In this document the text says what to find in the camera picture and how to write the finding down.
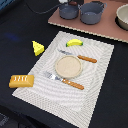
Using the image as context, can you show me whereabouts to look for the round beige plate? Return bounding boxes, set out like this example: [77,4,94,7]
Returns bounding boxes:
[55,55,82,79]

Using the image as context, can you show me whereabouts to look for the grey pot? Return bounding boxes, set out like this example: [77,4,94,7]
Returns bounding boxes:
[80,1,105,25]
[59,2,79,20]

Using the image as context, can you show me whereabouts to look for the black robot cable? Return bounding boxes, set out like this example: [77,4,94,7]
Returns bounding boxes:
[23,0,63,15]

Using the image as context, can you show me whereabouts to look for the woven grey placemat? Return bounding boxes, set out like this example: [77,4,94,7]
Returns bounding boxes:
[13,31,114,128]

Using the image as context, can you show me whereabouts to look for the beige bowl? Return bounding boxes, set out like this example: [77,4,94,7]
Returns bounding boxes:
[116,4,128,30]

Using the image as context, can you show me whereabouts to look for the yellow cheese wedge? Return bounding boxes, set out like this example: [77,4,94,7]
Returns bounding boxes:
[33,41,44,56]

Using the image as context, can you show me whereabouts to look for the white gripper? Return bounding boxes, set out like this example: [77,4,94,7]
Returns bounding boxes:
[59,0,84,6]

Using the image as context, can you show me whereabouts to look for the yellow banana toy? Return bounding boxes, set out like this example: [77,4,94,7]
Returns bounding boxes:
[66,39,83,47]

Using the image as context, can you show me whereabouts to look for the left grey pot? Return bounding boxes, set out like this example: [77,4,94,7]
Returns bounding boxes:
[59,2,79,20]

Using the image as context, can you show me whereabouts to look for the right grey pot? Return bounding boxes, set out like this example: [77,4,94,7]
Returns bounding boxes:
[80,1,105,25]

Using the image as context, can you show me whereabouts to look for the fork with wooden handle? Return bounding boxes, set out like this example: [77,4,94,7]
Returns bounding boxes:
[43,71,84,90]

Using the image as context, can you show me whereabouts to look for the knife with wooden handle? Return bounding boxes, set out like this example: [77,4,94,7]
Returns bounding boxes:
[58,49,97,63]

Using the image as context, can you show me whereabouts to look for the orange bread loaf toy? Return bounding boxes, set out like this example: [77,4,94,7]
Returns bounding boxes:
[9,75,34,88]

